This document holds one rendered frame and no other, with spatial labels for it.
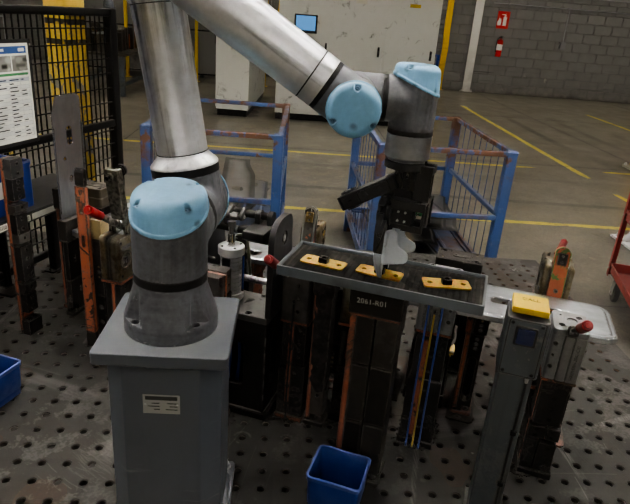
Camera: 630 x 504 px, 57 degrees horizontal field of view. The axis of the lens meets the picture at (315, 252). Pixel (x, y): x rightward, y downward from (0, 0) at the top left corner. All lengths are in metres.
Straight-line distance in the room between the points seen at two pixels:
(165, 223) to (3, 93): 1.19
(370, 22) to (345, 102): 8.56
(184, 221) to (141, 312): 0.16
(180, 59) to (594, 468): 1.21
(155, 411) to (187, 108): 0.49
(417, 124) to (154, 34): 0.43
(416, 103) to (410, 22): 8.51
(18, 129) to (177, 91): 1.11
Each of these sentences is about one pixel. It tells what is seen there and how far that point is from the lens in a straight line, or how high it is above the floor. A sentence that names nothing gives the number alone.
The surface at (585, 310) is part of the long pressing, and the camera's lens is 1.50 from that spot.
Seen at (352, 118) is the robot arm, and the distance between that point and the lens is 0.80.
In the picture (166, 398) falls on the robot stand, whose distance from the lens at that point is 0.97.
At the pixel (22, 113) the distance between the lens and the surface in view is 2.05.
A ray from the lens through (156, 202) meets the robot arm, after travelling 0.88.
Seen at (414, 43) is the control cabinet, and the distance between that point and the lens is 9.47.
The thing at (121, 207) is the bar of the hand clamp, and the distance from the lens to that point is 1.50.
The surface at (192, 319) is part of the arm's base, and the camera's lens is 0.95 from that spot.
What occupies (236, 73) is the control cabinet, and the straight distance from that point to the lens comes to 9.33.
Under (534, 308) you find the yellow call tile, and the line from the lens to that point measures 1.05.
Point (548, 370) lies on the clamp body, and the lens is 1.29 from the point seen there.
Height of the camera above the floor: 1.59
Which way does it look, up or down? 22 degrees down
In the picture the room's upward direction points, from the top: 5 degrees clockwise
